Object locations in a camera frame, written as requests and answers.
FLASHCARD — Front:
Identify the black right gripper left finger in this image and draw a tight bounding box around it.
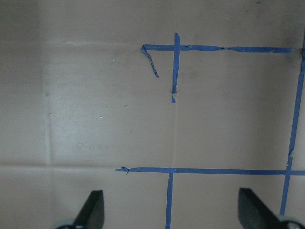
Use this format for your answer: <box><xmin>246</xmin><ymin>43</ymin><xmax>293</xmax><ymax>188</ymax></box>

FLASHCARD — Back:
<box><xmin>72</xmin><ymin>190</ymin><xmax>104</xmax><ymax>229</ymax></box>

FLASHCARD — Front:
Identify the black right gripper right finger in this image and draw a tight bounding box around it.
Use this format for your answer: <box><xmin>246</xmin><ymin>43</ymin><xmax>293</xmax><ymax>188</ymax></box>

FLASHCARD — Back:
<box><xmin>238</xmin><ymin>188</ymin><xmax>286</xmax><ymax>229</ymax></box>

